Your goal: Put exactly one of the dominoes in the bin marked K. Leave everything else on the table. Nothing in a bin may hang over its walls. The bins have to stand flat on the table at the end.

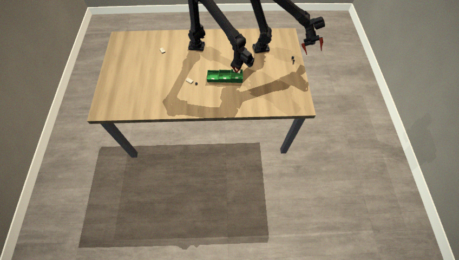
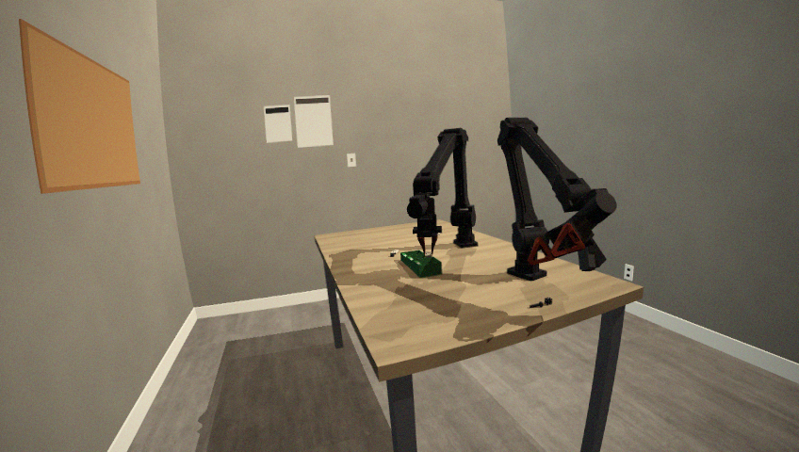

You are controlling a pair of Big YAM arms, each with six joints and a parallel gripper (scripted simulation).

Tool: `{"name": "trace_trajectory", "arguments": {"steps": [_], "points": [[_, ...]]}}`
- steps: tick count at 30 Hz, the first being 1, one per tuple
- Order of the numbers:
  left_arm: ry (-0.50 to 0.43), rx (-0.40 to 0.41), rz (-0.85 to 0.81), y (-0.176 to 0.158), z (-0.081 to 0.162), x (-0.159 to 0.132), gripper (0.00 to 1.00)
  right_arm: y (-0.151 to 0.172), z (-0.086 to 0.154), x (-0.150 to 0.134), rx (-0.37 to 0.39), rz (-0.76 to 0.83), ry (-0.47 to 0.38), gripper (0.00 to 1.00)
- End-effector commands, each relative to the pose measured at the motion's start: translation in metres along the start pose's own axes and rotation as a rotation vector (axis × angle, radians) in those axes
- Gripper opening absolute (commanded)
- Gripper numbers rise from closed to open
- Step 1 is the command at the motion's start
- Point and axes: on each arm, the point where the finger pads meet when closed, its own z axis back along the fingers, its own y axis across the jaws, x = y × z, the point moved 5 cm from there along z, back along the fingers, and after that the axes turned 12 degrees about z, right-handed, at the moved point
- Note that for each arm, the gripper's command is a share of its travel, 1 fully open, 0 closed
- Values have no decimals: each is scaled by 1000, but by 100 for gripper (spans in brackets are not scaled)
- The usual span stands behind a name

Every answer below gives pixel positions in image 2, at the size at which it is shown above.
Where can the green three-compartment bin rack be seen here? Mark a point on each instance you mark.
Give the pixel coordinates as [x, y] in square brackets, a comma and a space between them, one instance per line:
[421, 265]

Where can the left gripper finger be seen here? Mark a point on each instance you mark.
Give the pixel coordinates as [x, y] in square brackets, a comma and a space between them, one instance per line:
[539, 243]
[568, 231]

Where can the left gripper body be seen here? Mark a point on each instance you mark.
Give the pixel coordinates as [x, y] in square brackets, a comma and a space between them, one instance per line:
[552, 234]

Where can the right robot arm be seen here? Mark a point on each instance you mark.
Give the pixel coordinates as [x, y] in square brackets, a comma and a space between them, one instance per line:
[420, 206]

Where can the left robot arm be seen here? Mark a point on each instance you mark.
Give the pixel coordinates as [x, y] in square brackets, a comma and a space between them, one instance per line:
[595, 205]

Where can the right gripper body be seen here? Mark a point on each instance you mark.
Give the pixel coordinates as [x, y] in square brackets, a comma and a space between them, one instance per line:
[434, 232]

